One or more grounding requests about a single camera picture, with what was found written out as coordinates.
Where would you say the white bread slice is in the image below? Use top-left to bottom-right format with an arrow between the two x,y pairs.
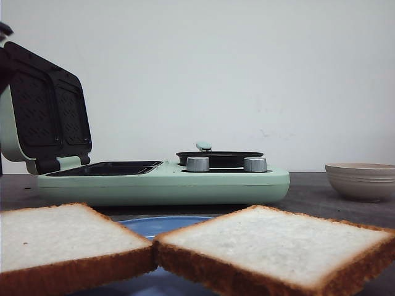
1,203 -> 157,295
153,205 -> 394,295

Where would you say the mint green breakfast maker lid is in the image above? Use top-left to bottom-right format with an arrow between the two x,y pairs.
1,41 -> 92,175

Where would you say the beige ceramic bowl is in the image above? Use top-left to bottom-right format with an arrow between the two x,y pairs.
325,163 -> 394,202

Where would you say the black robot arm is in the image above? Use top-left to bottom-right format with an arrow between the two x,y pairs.
1,22 -> 14,94

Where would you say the mint green breakfast maker base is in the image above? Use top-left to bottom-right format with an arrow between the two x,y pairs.
37,160 -> 290,207

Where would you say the silver left knob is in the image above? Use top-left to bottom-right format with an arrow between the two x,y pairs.
186,156 -> 210,172

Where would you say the silver knob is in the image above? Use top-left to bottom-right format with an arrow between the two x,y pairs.
186,156 -> 210,172
243,157 -> 267,173

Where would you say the silver right knob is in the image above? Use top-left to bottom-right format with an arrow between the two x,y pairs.
243,157 -> 267,173

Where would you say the blue plate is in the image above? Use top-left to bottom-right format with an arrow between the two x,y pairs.
75,216 -> 215,296

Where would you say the black frying pan green handle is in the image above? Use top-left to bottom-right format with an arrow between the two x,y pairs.
176,141 -> 264,168

